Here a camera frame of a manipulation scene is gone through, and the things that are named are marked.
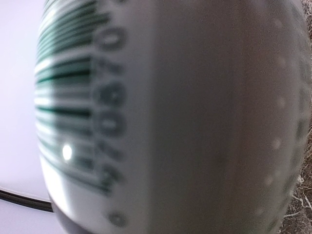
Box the brown drink bottle white label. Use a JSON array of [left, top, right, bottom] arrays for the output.
[[35, 0, 311, 234]]

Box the black left corner post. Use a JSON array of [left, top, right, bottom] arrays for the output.
[[0, 190, 53, 213]]

